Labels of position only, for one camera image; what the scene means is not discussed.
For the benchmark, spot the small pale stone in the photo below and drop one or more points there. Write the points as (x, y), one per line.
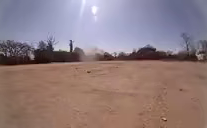
(163, 118)

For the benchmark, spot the tall dark tree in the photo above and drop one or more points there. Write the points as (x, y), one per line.
(71, 46)

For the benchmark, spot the row of trees and bushes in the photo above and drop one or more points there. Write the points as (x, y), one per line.
(11, 53)

